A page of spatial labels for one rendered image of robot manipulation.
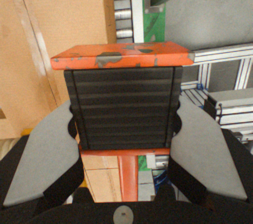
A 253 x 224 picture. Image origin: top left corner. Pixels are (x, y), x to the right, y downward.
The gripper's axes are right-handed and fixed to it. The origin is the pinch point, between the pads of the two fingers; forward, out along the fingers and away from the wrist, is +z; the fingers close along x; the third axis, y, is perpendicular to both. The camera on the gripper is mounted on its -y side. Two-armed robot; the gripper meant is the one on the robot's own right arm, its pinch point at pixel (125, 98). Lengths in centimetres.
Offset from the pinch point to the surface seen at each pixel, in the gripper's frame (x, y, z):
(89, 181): -38, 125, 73
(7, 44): -33.5, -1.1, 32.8
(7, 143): -18.8, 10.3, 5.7
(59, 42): -18.5, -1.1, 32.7
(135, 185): 0.8, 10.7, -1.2
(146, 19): 18, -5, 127
